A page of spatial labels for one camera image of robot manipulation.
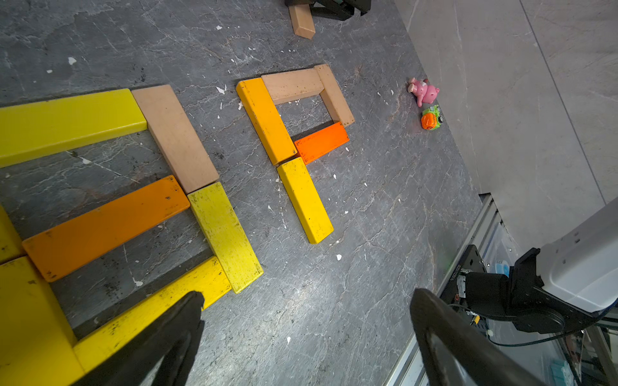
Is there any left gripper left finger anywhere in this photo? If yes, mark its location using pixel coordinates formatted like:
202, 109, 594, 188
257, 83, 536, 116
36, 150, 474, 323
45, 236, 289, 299
75, 291, 204, 385

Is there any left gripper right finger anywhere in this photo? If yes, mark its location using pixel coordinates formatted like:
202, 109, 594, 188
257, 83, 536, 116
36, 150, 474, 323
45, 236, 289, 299
410, 288, 543, 385

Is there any tan block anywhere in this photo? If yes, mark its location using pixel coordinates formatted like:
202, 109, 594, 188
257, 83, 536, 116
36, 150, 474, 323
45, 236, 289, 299
131, 85, 219, 194
314, 64, 355, 127
262, 69, 324, 106
288, 4, 315, 40

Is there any yellow block bottom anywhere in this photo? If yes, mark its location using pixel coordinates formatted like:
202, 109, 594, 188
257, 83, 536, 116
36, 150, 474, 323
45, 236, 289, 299
1, 257, 85, 385

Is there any yellow block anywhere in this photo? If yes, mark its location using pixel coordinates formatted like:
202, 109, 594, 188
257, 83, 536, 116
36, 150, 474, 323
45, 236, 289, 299
1, 257, 85, 385
1, 88, 147, 167
277, 158, 334, 244
0, 207, 26, 264
73, 257, 231, 372

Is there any orange-yellow block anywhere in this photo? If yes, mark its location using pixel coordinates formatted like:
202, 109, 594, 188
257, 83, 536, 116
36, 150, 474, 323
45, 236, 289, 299
237, 78, 298, 166

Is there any orange block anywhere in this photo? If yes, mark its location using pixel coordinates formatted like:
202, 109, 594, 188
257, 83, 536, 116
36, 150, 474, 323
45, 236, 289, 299
23, 175, 190, 282
294, 122, 349, 165

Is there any yellow block top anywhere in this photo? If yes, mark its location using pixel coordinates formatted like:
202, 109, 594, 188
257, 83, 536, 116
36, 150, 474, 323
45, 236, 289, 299
277, 158, 334, 244

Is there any yellow-green block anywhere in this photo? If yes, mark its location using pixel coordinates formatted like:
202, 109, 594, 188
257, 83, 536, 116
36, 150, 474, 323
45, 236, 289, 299
188, 182, 263, 294

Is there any tan block top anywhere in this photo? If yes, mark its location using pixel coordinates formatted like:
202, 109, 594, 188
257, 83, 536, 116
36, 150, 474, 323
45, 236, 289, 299
288, 4, 315, 40

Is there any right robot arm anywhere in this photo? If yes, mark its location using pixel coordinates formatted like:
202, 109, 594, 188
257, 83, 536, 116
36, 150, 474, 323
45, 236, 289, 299
443, 200, 617, 335

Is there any pink pig toy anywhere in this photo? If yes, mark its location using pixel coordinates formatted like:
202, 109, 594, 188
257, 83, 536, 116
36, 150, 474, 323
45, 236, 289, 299
407, 78, 439, 108

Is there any small orange green toy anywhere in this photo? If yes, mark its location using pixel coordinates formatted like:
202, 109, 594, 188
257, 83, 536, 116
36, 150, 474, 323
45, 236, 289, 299
421, 106, 444, 130

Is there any aluminium rail frame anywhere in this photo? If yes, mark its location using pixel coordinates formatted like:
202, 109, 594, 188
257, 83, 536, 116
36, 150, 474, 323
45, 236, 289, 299
387, 248, 617, 385

